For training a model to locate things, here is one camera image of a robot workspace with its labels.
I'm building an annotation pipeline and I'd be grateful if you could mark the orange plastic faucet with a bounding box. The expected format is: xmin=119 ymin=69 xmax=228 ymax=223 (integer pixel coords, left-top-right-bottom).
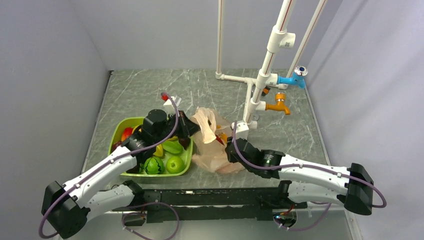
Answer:
xmin=265 ymin=92 xmax=291 ymax=115

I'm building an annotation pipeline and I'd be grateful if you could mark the dark red fake apple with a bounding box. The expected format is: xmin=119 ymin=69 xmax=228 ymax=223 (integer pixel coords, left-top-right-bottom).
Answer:
xmin=110 ymin=141 xmax=122 ymax=153

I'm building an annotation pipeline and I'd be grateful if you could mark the blue plastic faucet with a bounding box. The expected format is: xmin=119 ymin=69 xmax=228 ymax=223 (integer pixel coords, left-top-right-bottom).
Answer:
xmin=276 ymin=65 xmax=308 ymax=89

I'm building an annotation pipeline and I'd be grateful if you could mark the dark maroon fake fig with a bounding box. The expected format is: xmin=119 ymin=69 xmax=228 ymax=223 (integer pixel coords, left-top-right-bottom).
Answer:
xmin=178 ymin=137 xmax=191 ymax=150

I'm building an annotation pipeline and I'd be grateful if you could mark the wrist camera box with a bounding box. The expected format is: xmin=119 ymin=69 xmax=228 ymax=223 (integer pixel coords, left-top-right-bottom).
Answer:
xmin=231 ymin=120 xmax=249 ymax=140
xmin=161 ymin=92 xmax=182 ymax=115

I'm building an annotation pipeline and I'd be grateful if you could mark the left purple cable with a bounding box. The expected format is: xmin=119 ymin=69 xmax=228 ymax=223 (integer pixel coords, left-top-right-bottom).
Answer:
xmin=38 ymin=92 xmax=181 ymax=239

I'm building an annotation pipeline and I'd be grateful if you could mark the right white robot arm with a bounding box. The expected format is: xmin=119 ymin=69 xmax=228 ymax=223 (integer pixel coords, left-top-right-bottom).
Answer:
xmin=225 ymin=137 xmax=374 ymax=216

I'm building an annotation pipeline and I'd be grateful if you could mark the purple cable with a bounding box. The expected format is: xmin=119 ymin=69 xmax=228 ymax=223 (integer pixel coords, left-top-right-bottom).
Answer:
xmin=231 ymin=122 xmax=388 ymax=210
xmin=38 ymin=92 xmax=181 ymax=239

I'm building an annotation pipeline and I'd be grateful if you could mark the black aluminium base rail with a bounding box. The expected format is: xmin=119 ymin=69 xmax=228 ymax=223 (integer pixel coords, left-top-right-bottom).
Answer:
xmin=77 ymin=187 xmax=345 ymax=223

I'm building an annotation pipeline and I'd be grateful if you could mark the translucent orange plastic bag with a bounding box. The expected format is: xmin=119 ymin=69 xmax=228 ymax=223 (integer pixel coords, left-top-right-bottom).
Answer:
xmin=189 ymin=107 xmax=245 ymax=174

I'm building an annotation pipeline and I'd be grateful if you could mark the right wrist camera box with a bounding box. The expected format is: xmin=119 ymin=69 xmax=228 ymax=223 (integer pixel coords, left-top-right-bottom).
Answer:
xmin=231 ymin=120 xmax=249 ymax=140

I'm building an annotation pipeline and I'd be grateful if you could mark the bright green fake apple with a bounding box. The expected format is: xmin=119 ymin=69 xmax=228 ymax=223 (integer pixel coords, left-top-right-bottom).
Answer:
xmin=166 ymin=156 xmax=186 ymax=174

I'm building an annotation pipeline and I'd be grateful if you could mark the red orange fake peach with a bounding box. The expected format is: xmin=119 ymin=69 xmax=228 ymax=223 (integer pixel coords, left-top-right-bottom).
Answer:
xmin=120 ymin=127 xmax=134 ymax=142

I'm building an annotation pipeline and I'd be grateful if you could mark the yellow fake starfruit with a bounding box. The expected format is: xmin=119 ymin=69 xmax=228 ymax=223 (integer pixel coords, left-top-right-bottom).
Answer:
xmin=153 ymin=144 xmax=165 ymax=158

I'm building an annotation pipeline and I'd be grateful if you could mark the green fake starfruit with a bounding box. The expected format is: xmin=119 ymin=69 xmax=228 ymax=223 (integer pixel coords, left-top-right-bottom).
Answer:
xmin=161 ymin=141 xmax=184 ymax=155

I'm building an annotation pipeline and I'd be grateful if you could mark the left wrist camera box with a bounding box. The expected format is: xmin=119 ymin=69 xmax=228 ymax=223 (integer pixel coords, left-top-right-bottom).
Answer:
xmin=161 ymin=92 xmax=182 ymax=115

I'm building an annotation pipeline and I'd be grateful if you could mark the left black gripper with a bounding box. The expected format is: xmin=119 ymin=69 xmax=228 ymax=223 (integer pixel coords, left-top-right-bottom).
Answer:
xmin=154 ymin=110 xmax=202 ymax=145

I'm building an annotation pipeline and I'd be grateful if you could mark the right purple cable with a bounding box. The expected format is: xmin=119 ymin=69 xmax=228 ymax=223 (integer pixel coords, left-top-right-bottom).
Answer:
xmin=231 ymin=122 xmax=388 ymax=210

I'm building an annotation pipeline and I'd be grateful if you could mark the fake red cherry bunch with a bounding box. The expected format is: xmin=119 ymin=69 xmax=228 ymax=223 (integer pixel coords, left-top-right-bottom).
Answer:
xmin=215 ymin=135 xmax=225 ymax=146

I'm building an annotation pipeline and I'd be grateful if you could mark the small fake watermelon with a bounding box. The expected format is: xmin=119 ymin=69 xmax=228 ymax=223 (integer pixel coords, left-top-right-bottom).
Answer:
xmin=143 ymin=156 xmax=165 ymax=175

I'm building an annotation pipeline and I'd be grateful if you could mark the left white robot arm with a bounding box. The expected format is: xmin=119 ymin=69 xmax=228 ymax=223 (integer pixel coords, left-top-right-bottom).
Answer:
xmin=38 ymin=109 xmax=201 ymax=239

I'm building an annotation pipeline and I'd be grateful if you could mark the green plastic fruit bin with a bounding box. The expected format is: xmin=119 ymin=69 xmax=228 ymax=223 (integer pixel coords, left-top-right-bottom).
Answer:
xmin=108 ymin=117 xmax=194 ymax=177

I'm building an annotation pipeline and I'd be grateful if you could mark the white PVC pipe frame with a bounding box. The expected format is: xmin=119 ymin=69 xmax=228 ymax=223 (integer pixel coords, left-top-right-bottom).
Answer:
xmin=215 ymin=0 xmax=327 ymax=131

